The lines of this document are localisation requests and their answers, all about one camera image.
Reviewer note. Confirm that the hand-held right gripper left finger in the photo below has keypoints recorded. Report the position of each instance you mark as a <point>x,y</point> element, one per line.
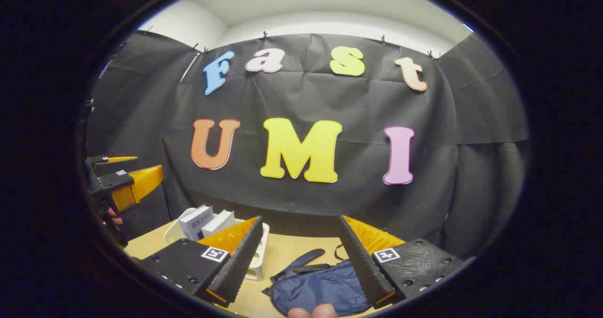
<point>235,266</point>

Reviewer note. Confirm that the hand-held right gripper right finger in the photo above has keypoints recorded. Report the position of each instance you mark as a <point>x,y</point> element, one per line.
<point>365,266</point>

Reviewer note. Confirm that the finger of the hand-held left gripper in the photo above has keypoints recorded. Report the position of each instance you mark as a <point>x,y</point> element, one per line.
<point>101,160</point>
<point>136,186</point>

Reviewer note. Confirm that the white plastic bookshelf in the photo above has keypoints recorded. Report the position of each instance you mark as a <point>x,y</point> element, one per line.
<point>258,266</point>

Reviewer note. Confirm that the white cover book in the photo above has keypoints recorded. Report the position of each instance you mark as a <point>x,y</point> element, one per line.
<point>219,221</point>

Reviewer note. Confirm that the blue schoolbag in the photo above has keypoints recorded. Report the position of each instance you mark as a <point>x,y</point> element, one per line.
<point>320,285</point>

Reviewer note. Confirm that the grey cover book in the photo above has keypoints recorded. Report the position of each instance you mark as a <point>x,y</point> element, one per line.
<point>194,223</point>

